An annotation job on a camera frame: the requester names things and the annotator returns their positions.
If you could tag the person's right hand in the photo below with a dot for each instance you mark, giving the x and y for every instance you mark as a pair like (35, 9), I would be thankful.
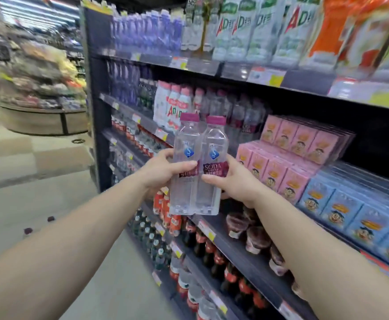
(239, 183)

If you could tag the person's left hand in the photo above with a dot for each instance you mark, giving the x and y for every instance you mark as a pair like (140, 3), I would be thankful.
(158, 173)

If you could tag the row of red label bottles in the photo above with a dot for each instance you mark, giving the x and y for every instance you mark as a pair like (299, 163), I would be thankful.
(138, 139)

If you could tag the purple-capped clear soda bottle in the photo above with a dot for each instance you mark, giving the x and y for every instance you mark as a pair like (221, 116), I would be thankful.
(214, 143)
(50, 218)
(28, 231)
(186, 139)

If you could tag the row of purple-capped soda bottles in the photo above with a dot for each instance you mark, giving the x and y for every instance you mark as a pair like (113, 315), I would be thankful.
(244, 123)

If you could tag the person's right forearm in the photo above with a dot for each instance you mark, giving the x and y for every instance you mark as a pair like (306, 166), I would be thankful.
(331, 263)

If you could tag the person's left forearm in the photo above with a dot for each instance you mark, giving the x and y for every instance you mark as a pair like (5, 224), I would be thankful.
(64, 246)

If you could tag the row of green label bottles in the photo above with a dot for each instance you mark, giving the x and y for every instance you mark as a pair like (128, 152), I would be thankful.
(146, 94)

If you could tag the row of clear plastic bottles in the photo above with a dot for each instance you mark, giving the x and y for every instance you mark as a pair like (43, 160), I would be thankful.
(121, 159)

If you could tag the group of red fruit cups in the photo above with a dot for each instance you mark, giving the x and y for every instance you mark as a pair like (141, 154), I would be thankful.
(236, 224)

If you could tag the stack of pink milk cartons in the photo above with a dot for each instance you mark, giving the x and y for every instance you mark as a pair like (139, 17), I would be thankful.
(291, 183)

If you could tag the row of small red bottles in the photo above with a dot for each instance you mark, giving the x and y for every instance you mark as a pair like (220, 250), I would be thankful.
(174, 224)

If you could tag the row of pink-capped white bottles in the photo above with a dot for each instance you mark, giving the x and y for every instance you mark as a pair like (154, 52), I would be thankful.
(163, 103)

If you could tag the row of dark white-capped bottles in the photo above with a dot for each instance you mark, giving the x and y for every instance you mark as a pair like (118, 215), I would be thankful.
(154, 246)

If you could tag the row of blue tinted bottles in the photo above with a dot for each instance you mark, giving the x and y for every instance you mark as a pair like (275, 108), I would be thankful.
(148, 33)
(124, 83)

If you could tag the stack of blue milk cartons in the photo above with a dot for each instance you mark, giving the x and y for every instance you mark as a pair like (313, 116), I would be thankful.
(341, 209)

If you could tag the wooden display table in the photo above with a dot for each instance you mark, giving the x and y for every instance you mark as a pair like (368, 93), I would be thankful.
(31, 123)

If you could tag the row of green-capped white bottles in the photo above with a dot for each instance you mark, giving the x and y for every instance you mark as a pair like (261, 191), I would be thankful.
(264, 36)

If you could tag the blurred display goods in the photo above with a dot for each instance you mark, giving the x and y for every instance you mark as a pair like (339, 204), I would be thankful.
(41, 73)

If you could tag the long strip lights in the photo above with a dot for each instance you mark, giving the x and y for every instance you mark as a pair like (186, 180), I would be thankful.
(31, 9)

